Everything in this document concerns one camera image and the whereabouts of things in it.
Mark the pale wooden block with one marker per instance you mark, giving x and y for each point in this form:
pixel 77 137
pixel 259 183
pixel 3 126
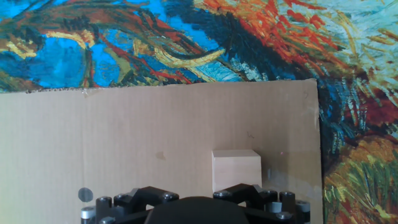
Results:
pixel 236 171

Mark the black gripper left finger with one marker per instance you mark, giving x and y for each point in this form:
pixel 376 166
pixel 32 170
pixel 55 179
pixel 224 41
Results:
pixel 140 202

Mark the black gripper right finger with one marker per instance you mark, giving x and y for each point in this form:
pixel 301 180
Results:
pixel 264 202

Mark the brown cardboard sheet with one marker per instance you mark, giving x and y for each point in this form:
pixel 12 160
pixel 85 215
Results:
pixel 124 140

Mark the sunflower painting print cloth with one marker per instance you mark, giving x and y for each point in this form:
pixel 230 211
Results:
pixel 217 37

